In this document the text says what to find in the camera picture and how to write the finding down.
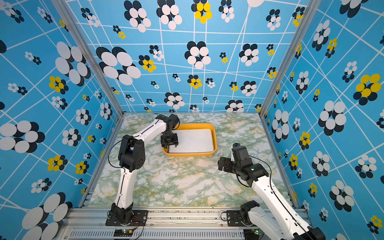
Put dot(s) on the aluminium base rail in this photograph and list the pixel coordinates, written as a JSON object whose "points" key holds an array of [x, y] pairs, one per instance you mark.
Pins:
{"points": [[162, 224]]}

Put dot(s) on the controller circuit board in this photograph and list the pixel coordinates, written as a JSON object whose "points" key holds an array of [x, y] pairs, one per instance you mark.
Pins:
{"points": [[123, 233], [253, 234]]}

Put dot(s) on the left aluminium frame post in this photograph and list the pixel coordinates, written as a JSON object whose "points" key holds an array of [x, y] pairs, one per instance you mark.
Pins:
{"points": [[80, 40]]}

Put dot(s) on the yellow plastic storage box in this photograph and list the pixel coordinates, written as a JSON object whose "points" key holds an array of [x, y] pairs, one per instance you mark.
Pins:
{"points": [[191, 126]]}

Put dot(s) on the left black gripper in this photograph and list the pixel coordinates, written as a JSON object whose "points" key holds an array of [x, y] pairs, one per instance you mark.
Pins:
{"points": [[165, 143]]}

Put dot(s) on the left controller circuit board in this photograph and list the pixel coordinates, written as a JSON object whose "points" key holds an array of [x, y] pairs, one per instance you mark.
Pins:
{"points": [[123, 233]]}

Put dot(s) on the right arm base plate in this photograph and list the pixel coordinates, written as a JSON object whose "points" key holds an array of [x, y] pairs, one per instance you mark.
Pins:
{"points": [[242, 218]]}

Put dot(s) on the right aluminium frame post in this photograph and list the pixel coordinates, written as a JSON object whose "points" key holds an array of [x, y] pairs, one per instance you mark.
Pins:
{"points": [[288, 57]]}

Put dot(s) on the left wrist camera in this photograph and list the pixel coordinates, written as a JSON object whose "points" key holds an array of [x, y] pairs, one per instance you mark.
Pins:
{"points": [[173, 122]]}

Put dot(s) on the right controller circuit board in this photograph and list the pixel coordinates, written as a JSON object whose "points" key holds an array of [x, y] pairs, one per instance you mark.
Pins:
{"points": [[253, 234]]}

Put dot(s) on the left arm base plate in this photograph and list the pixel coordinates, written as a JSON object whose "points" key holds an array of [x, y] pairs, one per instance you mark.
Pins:
{"points": [[138, 217]]}

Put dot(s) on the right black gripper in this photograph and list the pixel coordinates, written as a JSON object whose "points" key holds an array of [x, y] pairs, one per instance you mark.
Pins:
{"points": [[227, 161]]}

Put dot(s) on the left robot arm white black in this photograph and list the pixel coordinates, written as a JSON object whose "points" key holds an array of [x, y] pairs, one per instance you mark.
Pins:
{"points": [[132, 157]]}

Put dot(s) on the yellow framed whiteboard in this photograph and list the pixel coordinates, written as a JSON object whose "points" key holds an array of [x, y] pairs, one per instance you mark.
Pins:
{"points": [[193, 141]]}

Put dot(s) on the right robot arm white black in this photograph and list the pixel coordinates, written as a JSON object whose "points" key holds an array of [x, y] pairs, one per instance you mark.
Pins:
{"points": [[286, 223]]}

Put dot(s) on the aluminium frame post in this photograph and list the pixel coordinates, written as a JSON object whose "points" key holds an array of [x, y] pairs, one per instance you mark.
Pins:
{"points": [[80, 40], [288, 57]]}

